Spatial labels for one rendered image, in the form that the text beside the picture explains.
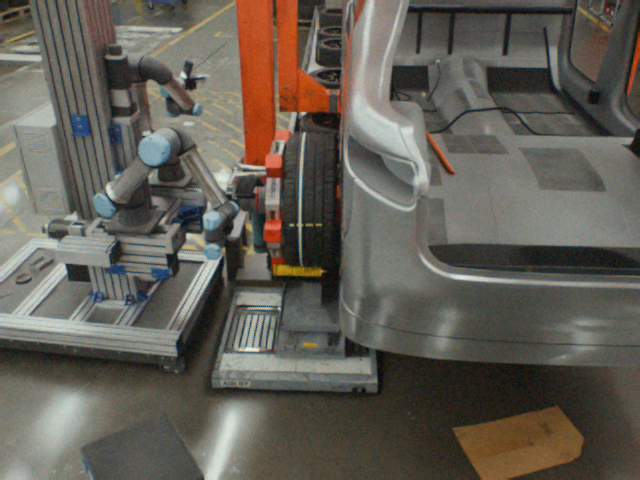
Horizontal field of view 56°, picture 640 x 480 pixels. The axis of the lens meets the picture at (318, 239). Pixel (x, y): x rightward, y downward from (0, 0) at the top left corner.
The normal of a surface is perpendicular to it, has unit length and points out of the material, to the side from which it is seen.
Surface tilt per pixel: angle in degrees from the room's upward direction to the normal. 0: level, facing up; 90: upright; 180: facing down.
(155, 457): 0
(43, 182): 90
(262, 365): 0
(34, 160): 90
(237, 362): 0
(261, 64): 90
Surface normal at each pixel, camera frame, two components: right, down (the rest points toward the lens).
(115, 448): 0.00, -0.86
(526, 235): 0.00, -0.65
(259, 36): -0.04, 0.51
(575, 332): -0.04, 0.77
